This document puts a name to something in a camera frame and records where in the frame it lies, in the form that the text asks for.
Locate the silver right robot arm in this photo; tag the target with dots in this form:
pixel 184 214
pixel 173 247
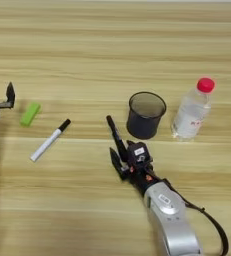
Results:
pixel 170 220

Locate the black marker pen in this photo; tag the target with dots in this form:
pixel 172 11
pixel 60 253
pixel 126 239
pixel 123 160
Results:
pixel 117 138

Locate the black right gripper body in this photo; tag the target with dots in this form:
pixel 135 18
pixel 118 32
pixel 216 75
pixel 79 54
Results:
pixel 142 176

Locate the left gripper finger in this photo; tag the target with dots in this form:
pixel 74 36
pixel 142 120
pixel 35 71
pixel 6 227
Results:
pixel 10 94

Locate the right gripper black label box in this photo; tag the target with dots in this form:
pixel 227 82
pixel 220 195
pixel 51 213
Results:
pixel 140 153

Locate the black mesh pen cup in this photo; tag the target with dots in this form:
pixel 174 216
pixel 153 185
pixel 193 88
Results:
pixel 146 120

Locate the green eraser block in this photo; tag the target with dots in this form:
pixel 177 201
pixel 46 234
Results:
pixel 30 114

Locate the clear bottle with red cap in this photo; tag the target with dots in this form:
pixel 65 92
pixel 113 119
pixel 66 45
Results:
pixel 191 115

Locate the white marker with black cap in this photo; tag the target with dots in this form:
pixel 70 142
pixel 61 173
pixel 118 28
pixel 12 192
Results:
pixel 48 141

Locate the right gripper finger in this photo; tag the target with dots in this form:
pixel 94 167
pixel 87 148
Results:
pixel 130 145
pixel 116 163

